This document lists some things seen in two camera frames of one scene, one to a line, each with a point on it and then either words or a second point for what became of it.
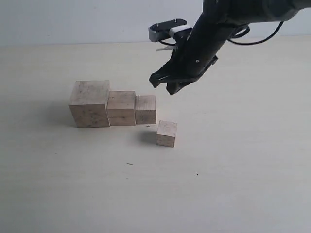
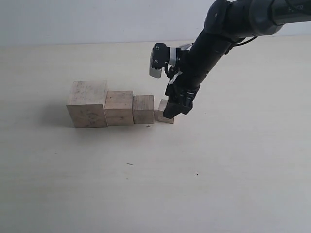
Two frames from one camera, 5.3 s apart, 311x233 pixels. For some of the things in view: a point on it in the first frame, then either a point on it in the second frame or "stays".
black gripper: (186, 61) -> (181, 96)
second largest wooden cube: (121, 108) stays
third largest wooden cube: (145, 109) stays
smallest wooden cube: (165, 133) -> (161, 118)
